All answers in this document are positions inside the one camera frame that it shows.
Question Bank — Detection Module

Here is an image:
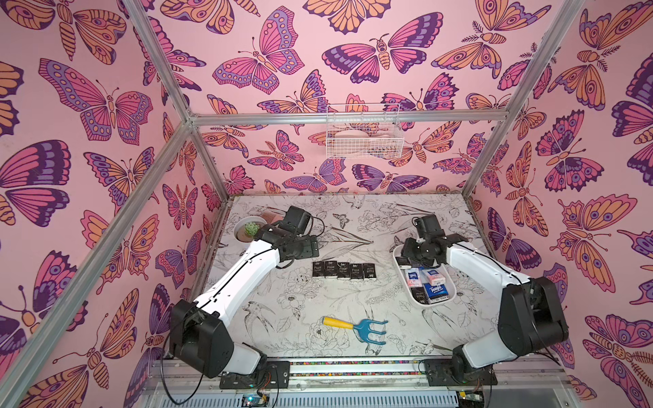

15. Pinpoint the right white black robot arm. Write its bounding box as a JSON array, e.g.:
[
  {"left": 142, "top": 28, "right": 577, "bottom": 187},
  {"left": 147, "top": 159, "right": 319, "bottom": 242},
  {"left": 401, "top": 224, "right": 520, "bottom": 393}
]
[{"left": 401, "top": 214, "right": 569, "bottom": 373}]

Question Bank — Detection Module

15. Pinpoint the blue yellow toy rake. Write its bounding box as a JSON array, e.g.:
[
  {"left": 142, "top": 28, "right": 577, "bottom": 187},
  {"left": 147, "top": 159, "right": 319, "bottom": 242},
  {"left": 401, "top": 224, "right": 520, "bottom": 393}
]
[{"left": 322, "top": 316, "right": 388, "bottom": 346}]

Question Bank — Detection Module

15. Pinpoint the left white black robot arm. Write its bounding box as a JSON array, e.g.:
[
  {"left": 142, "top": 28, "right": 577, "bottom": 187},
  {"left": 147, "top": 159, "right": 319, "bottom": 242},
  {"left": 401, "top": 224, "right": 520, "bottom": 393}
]
[{"left": 168, "top": 206, "right": 319, "bottom": 378}]

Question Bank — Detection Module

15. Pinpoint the white wire wall basket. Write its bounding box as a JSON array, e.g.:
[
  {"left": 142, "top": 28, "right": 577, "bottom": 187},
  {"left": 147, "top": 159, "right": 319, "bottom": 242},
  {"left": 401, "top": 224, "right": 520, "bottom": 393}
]
[{"left": 324, "top": 104, "right": 405, "bottom": 161}]

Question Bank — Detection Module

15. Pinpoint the white bowl with succulent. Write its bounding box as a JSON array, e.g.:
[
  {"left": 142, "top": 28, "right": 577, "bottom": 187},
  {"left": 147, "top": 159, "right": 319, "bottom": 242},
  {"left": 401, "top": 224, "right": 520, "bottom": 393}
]
[{"left": 234, "top": 216, "right": 266, "bottom": 243}]

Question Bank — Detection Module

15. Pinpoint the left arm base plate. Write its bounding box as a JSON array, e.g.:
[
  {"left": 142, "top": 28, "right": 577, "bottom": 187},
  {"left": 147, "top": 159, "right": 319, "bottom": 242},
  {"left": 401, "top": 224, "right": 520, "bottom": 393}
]
[{"left": 219, "top": 360, "right": 291, "bottom": 390}]

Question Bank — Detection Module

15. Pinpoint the black tissue pack in box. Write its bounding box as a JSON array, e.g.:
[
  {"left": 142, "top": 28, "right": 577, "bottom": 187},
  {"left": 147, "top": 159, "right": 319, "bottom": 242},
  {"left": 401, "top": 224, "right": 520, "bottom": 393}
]
[{"left": 411, "top": 287, "right": 430, "bottom": 305}]

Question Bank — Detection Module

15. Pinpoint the green circuit board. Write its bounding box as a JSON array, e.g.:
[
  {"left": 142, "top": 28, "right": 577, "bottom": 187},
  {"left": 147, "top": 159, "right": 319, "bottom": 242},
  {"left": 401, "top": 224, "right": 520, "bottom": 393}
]
[{"left": 241, "top": 394, "right": 270, "bottom": 408}]

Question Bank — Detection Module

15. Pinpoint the blue tissue pack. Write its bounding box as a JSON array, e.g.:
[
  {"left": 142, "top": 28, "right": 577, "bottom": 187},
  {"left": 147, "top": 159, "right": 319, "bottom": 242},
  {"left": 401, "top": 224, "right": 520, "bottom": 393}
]
[{"left": 423, "top": 284, "right": 450, "bottom": 304}]

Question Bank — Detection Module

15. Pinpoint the pink white tissue pack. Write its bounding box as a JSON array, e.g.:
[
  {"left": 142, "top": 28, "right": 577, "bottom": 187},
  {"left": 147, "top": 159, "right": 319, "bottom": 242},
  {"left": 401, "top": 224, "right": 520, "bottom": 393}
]
[{"left": 423, "top": 269, "right": 447, "bottom": 287}]

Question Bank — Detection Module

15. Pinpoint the aluminium mounting rail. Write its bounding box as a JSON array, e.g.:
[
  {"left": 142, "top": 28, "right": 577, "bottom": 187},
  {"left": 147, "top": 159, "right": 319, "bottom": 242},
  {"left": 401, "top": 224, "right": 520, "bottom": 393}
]
[{"left": 147, "top": 356, "right": 572, "bottom": 394}]

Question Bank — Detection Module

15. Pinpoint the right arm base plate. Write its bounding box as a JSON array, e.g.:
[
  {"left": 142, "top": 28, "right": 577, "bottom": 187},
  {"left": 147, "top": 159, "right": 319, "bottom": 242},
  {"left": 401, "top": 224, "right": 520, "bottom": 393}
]
[{"left": 423, "top": 357, "right": 498, "bottom": 387}]

